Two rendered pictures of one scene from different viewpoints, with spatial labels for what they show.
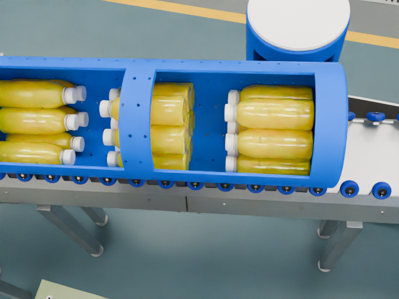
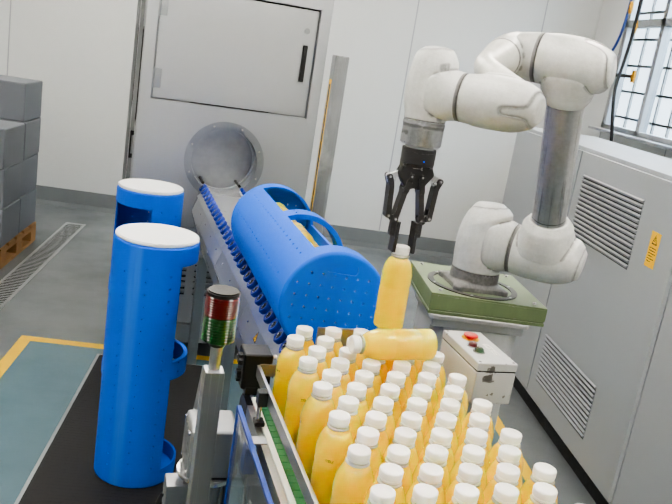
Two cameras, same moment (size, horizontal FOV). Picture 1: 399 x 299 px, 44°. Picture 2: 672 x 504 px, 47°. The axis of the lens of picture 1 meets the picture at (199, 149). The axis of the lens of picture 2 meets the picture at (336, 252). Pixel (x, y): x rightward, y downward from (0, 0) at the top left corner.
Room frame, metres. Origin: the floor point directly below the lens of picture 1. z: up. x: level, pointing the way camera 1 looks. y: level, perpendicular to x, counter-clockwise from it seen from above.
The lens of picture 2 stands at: (1.75, 2.12, 1.71)
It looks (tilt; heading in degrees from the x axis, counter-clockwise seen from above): 14 degrees down; 237
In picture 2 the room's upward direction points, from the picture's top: 9 degrees clockwise
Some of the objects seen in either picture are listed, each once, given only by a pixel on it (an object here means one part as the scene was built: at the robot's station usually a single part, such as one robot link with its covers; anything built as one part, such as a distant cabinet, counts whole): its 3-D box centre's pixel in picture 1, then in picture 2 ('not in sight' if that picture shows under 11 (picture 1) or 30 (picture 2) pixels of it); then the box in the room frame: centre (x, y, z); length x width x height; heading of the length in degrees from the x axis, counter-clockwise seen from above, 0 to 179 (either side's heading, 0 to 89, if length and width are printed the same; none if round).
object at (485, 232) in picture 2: not in sight; (486, 236); (0.05, 0.33, 1.23); 0.18 x 0.16 x 0.22; 121
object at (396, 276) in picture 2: not in sight; (394, 289); (0.71, 0.77, 1.22); 0.07 x 0.07 x 0.18
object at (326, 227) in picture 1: (335, 209); (220, 402); (0.52, -0.46, 0.31); 0.06 x 0.06 x 0.63; 75
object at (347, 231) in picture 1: (336, 246); not in sight; (0.39, -0.42, 0.31); 0.06 x 0.06 x 0.63; 75
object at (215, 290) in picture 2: not in sight; (218, 329); (1.17, 0.85, 1.18); 0.06 x 0.06 x 0.16
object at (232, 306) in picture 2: not in sight; (222, 304); (1.17, 0.85, 1.23); 0.06 x 0.06 x 0.04
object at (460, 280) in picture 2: not in sight; (471, 275); (0.05, 0.30, 1.09); 0.22 x 0.18 x 0.06; 70
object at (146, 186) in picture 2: not in sight; (151, 186); (0.67, -1.12, 1.03); 0.28 x 0.28 x 0.01
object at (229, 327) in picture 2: not in sight; (219, 327); (1.17, 0.85, 1.18); 0.06 x 0.06 x 0.05
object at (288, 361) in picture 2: not in sight; (289, 379); (0.91, 0.71, 0.99); 0.07 x 0.07 x 0.18
